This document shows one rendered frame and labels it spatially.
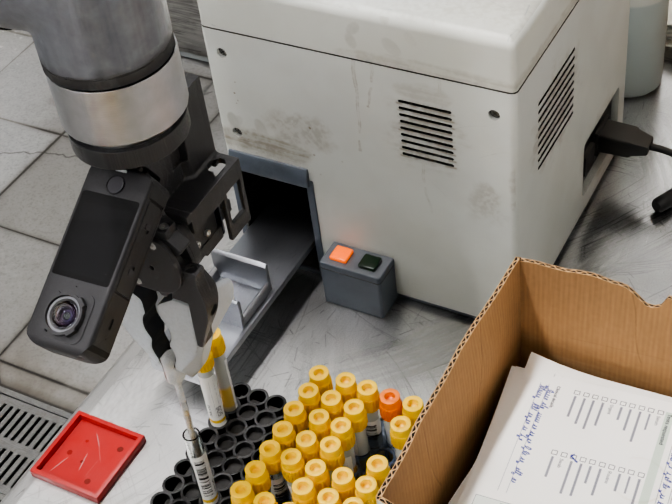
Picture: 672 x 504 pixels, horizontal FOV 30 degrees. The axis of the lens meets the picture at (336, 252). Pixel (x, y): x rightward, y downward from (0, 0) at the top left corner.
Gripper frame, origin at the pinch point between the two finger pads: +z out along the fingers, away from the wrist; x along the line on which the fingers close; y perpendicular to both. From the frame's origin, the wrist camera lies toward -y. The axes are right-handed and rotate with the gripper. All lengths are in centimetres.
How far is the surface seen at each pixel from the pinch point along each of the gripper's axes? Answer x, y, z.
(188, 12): 117, 152, 91
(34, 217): 121, 93, 105
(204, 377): 3.2, 6.0, 9.2
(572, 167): -14.3, 39.2, 9.1
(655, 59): -15, 63, 13
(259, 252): 9.3, 23.6, 13.8
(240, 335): 5.7, 14.2, 13.7
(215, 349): 2.9, 7.7, 7.6
